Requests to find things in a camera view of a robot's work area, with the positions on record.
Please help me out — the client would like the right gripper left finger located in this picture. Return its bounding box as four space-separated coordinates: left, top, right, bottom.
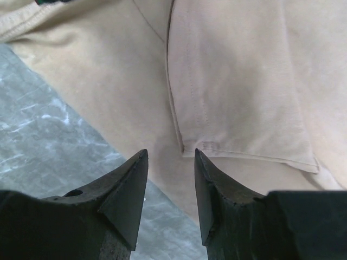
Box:
1 149 149 259

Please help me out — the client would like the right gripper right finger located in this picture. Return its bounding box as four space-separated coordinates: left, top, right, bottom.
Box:
194 150 346 259

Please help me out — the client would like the beige t shirt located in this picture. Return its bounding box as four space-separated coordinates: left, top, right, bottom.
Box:
1 1 346 220

